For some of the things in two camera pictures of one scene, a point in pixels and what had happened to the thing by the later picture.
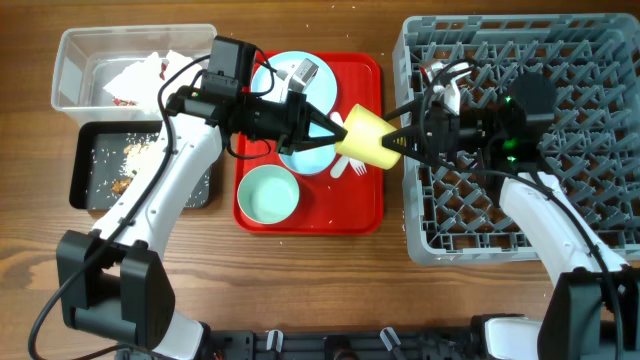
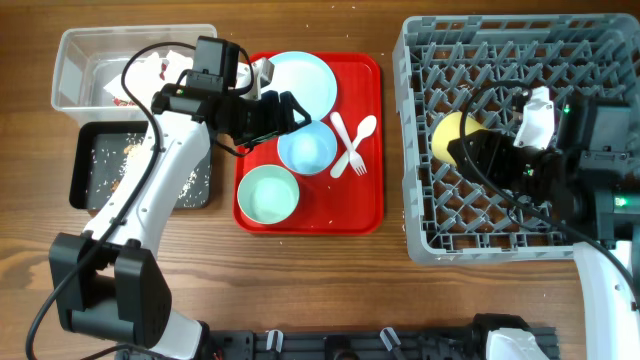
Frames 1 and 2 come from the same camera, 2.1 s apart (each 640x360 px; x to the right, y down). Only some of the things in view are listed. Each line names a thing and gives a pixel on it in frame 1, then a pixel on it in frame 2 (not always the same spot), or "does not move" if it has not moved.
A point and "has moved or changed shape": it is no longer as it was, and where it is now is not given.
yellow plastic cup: (364, 139) has moved or changed shape
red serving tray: (345, 199) does not move
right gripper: (434, 127) → (478, 144)
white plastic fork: (357, 166) does not move
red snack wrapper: (124, 102) does not move
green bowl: (268, 194) does not move
